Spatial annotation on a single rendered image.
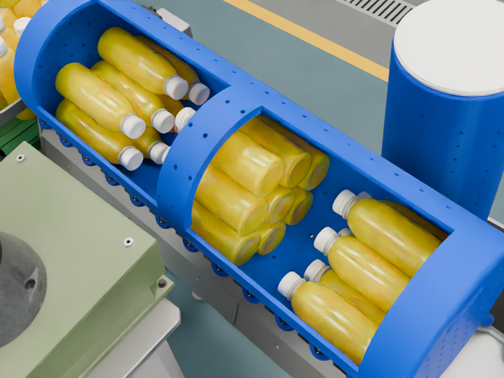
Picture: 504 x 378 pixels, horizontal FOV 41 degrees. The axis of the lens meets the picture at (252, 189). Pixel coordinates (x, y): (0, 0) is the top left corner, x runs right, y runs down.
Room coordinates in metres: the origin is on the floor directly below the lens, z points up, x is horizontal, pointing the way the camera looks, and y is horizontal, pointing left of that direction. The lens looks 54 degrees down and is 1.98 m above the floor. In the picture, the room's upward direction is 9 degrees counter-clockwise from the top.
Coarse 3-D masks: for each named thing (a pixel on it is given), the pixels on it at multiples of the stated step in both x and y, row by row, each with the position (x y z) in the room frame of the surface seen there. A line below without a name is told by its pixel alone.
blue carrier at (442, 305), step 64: (64, 0) 1.01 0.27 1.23; (128, 0) 1.04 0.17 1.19; (64, 64) 1.00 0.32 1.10; (192, 64) 0.97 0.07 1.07; (64, 128) 0.83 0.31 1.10; (192, 128) 0.68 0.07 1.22; (320, 128) 0.65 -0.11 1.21; (192, 192) 0.60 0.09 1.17; (320, 192) 0.68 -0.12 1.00; (384, 192) 0.61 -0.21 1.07; (256, 256) 0.59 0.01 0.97; (320, 256) 0.58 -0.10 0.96; (448, 256) 0.39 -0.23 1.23; (384, 320) 0.34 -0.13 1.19; (448, 320) 0.32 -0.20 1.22
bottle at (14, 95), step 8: (8, 48) 1.11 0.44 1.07; (0, 56) 1.08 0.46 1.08; (8, 56) 1.09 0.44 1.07; (0, 64) 1.07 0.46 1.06; (8, 64) 1.08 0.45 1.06; (0, 72) 1.07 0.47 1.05; (8, 72) 1.07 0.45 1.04; (0, 80) 1.07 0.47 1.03; (8, 80) 1.07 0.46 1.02; (0, 88) 1.08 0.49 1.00; (8, 88) 1.07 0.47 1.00; (8, 96) 1.07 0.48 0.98; (16, 96) 1.07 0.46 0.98; (8, 104) 1.08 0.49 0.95; (24, 112) 1.07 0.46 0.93; (32, 112) 1.07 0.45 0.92
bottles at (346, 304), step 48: (144, 96) 0.89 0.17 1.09; (192, 96) 0.89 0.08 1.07; (96, 144) 0.83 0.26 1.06; (144, 144) 0.84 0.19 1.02; (288, 192) 0.63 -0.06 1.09; (240, 240) 0.57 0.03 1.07; (336, 240) 0.53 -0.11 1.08; (288, 288) 0.48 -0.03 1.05; (336, 288) 0.48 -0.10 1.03; (384, 288) 0.43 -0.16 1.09; (336, 336) 0.39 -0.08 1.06
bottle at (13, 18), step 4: (0, 8) 1.23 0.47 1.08; (4, 8) 1.24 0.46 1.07; (8, 8) 1.25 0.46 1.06; (0, 12) 1.23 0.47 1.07; (4, 12) 1.23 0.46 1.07; (8, 12) 1.24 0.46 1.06; (12, 12) 1.25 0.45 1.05; (4, 16) 1.22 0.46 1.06; (8, 16) 1.23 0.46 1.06; (12, 16) 1.23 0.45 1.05; (16, 16) 1.25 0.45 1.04; (4, 20) 1.22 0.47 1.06; (8, 20) 1.22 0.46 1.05; (12, 20) 1.23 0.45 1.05; (8, 24) 1.22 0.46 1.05; (12, 24) 1.22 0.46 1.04; (12, 28) 1.22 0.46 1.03
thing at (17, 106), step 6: (18, 102) 1.05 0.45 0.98; (6, 108) 1.04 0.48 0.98; (12, 108) 1.04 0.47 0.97; (18, 108) 1.05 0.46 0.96; (24, 108) 1.05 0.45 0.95; (0, 114) 1.02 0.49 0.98; (6, 114) 1.03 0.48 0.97; (12, 114) 1.03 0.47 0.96; (0, 120) 1.02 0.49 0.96; (6, 120) 1.02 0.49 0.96; (0, 126) 1.01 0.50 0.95
